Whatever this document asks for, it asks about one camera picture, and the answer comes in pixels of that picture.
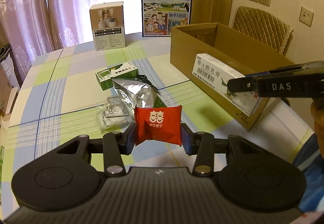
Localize checkered tablecloth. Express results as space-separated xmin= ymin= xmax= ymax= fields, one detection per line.
xmin=1 ymin=33 xmax=312 ymax=218

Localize silver foil tea bag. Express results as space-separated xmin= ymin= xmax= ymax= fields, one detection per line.
xmin=112 ymin=78 xmax=166 ymax=111

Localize right hand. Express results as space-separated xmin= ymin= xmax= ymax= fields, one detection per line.
xmin=310 ymin=102 xmax=324 ymax=158

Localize red candy pouch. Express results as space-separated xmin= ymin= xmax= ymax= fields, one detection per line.
xmin=134 ymin=105 xmax=182 ymax=146

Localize single wall socket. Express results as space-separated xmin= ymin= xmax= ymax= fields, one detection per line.
xmin=299 ymin=6 xmax=314 ymax=27

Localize brown cardboard box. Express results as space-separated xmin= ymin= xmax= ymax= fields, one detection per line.
xmin=170 ymin=23 xmax=292 ymax=131

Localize white ointment box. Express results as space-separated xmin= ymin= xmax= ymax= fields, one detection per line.
xmin=192 ymin=53 xmax=260 ymax=116

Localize clear plastic bag with hooks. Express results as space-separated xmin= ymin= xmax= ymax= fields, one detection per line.
xmin=96 ymin=96 xmax=134 ymax=130

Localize blue milk carton case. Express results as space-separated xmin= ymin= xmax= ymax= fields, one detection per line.
xmin=141 ymin=0 xmax=192 ymax=37

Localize green white medicine box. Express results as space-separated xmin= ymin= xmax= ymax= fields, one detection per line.
xmin=95 ymin=61 xmax=138 ymax=91

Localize quilted beige chair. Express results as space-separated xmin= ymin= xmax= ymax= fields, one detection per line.
xmin=232 ymin=6 xmax=293 ymax=56

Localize white humidifier box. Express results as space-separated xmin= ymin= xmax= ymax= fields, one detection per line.
xmin=90 ymin=2 xmax=126 ymax=51

